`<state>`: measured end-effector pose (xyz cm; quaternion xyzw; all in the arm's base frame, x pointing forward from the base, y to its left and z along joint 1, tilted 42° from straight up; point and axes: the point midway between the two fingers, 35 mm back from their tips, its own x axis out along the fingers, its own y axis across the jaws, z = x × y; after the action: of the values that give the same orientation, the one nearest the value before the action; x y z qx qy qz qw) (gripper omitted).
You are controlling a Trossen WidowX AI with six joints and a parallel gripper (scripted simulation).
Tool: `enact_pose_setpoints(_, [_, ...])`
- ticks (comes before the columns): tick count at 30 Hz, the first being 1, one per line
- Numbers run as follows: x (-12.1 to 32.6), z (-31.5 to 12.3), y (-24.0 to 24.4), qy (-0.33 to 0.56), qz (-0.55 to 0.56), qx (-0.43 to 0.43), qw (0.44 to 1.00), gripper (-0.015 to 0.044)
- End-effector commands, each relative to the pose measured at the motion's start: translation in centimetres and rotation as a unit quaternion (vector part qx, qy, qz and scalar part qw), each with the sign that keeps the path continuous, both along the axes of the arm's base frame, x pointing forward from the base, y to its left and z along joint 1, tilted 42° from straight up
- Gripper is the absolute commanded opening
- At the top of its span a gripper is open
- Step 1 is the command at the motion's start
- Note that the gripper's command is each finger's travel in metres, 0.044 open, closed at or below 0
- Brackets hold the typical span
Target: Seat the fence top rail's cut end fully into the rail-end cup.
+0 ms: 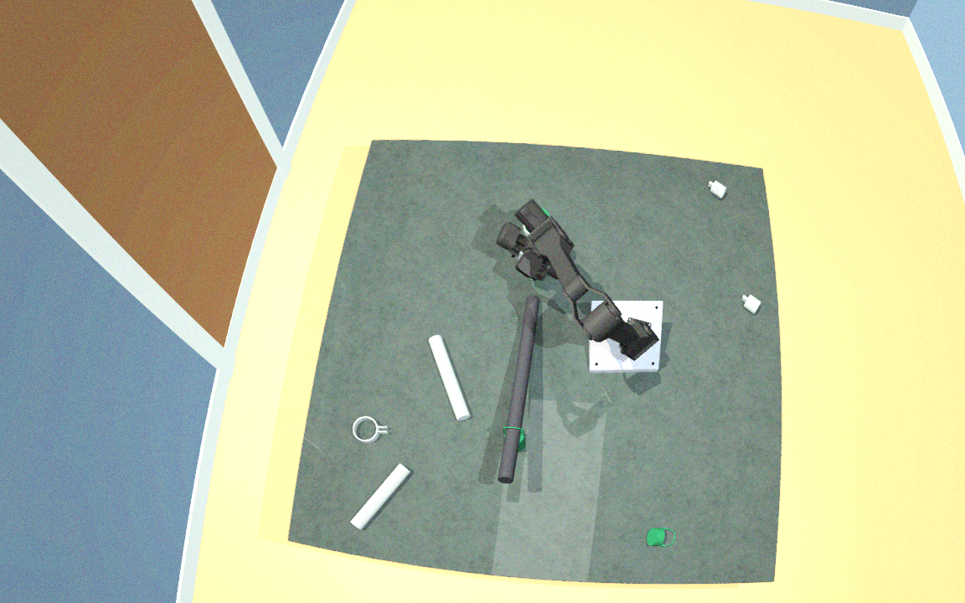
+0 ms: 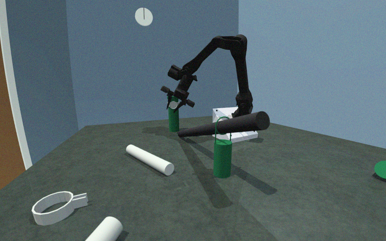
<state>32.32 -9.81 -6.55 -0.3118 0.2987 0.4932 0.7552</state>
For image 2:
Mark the grey metal pipe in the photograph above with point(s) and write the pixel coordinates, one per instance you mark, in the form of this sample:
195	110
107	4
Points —
245	123

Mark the white faceted cup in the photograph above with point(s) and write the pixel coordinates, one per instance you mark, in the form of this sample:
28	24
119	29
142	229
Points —
173	104

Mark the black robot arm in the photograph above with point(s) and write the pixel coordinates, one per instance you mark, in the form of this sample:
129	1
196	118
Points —
238	47

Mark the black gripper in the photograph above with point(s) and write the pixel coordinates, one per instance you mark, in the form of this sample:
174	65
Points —
183	101

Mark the green cylinder with loop on top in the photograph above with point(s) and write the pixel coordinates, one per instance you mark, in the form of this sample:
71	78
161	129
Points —
222	156

